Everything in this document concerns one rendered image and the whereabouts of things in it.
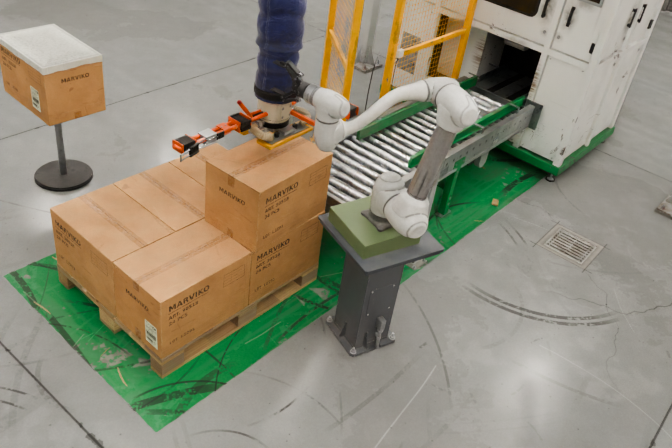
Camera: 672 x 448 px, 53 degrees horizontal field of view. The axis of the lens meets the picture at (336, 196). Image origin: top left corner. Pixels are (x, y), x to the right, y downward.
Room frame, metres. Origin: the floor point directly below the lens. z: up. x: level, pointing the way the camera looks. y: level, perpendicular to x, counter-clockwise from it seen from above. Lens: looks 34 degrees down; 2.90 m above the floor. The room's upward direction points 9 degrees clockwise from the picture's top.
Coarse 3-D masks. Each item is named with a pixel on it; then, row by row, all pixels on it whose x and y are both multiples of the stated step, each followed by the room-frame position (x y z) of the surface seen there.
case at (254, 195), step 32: (224, 160) 3.06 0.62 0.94; (256, 160) 3.11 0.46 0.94; (288, 160) 3.16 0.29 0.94; (320, 160) 3.21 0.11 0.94; (224, 192) 2.94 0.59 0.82; (256, 192) 2.82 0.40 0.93; (288, 192) 3.00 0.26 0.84; (320, 192) 3.25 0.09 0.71; (224, 224) 2.94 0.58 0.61; (256, 224) 2.81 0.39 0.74; (288, 224) 3.02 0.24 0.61
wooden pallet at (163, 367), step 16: (64, 272) 2.88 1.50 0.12; (304, 272) 3.19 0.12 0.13; (80, 288) 2.78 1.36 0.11; (288, 288) 3.15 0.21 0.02; (96, 304) 2.69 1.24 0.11; (256, 304) 2.87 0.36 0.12; (272, 304) 2.99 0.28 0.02; (112, 320) 2.60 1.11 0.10; (224, 320) 2.68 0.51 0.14; (240, 320) 2.77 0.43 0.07; (208, 336) 2.65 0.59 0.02; (224, 336) 2.68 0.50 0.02; (176, 352) 2.41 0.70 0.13; (192, 352) 2.52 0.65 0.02; (160, 368) 2.34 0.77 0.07; (176, 368) 2.41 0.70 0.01
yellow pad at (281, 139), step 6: (294, 126) 3.17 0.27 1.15; (300, 126) 3.21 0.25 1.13; (306, 126) 3.22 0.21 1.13; (276, 132) 3.07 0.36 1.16; (294, 132) 3.14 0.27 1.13; (300, 132) 3.16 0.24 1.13; (306, 132) 3.19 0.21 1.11; (276, 138) 3.05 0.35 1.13; (282, 138) 3.06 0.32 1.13; (288, 138) 3.08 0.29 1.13; (294, 138) 3.11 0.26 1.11; (264, 144) 2.98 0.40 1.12; (270, 144) 2.99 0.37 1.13; (276, 144) 3.00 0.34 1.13; (282, 144) 3.04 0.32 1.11
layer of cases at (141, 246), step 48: (96, 192) 3.14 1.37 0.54; (144, 192) 3.21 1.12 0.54; (192, 192) 3.28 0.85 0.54; (96, 240) 2.72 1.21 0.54; (144, 240) 2.78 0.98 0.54; (192, 240) 2.84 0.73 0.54; (288, 240) 3.05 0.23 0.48; (96, 288) 2.68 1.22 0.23; (144, 288) 2.42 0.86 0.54; (192, 288) 2.49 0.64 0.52; (240, 288) 2.76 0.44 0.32; (144, 336) 2.42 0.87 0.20; (192, 336) 2.49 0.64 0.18
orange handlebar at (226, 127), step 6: (294, 102) 3.27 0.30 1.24; (252, 114) 3.06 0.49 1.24; (264, 114) 3.08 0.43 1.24; (294, 114) 3.14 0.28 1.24; (300, 114) 3.13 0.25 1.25; (252, 120) 3.01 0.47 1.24; (306, 120) 3.09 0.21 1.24; (312, 120) 3.09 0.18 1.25; (216, 126) 2.88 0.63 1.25; (222, 126) 2.88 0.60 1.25; (228, 126) 2.89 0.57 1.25; (234, 126) 2.91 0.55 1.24; (216, 132) 2.82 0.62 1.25; (228, 132) 2.88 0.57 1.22; (198, 138) 2.76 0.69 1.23; (204, 138) 2.75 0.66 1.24; (174, 144) 2.66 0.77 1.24; (180, 150) 2.63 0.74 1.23
